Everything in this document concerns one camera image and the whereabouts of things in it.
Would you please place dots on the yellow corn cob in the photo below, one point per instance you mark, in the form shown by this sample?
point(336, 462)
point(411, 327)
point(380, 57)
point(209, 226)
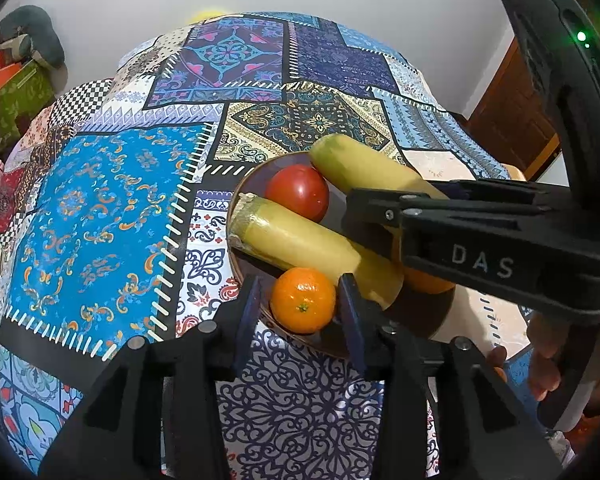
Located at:
point(360, 165)
point(290, 235)

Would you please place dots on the red tomato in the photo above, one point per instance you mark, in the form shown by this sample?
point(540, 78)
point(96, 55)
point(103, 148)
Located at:
point(297, 192)

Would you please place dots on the patchwork printed blanket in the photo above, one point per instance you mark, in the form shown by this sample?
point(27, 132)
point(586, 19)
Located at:
point(105, 200)

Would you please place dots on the wooden door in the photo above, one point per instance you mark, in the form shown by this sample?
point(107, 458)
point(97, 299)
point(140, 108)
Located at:
point(515, 110)

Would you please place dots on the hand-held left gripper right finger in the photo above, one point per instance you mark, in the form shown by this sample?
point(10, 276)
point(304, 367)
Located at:
point(352, 320)

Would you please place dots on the large orange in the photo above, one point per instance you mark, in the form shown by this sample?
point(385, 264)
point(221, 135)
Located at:
point(427, 282)
point(302, 300)

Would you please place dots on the person's right hand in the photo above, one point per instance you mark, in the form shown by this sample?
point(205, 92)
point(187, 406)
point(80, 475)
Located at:
point(545, 360)

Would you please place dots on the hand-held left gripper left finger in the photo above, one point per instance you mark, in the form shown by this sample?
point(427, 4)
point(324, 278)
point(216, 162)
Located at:
point(245, 320)

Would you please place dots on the grey cushion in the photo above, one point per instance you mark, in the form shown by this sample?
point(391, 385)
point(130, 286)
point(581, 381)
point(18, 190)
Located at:
point(35, 32)

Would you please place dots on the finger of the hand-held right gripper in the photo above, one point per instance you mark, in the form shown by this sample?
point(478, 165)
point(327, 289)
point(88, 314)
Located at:
point(375, 215)
point(505, 192)

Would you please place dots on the yellow round object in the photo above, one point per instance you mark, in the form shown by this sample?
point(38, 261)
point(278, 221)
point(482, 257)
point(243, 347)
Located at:
point(207, 15)

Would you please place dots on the grey round plate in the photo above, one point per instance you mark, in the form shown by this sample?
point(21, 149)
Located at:
point(335, 205)

